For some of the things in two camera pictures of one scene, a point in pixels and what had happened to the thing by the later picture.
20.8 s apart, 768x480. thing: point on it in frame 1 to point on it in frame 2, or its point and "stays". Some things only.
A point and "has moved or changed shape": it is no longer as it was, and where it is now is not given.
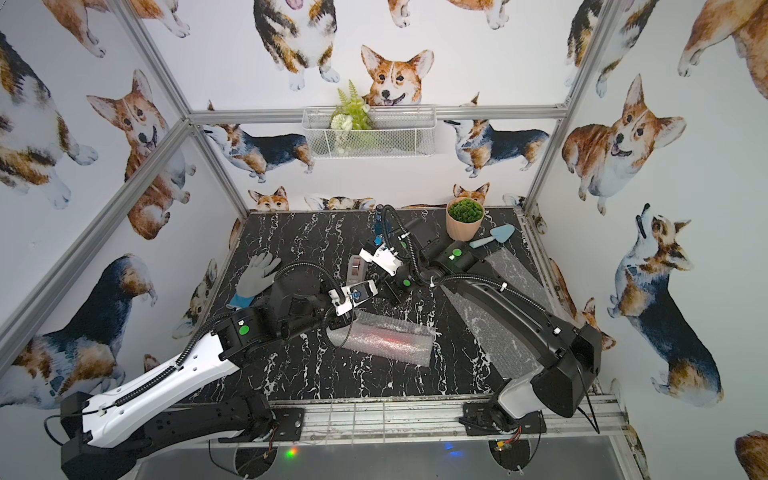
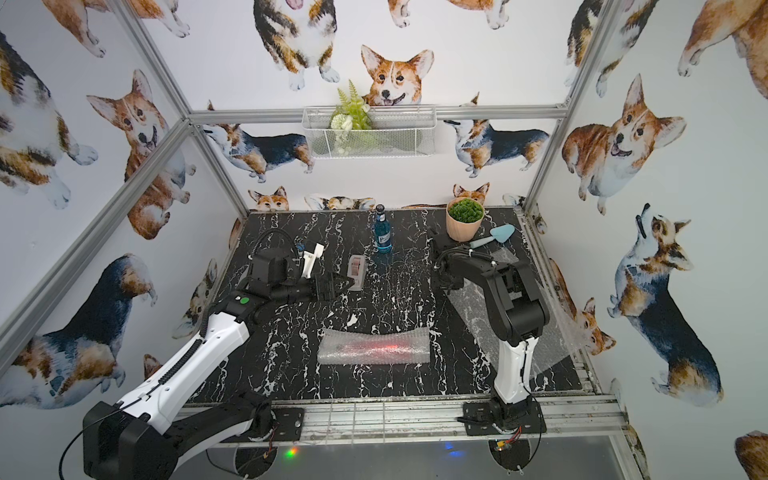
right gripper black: [393, 292] to [456, 285]
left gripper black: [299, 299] to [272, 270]
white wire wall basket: [396, 132] stays
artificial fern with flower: [350, 121] stays
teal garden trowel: [500, 233] stays
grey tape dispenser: [356, 270] stays
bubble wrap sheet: [386, 337] has moved or changed shape
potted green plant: [464, 217] stays
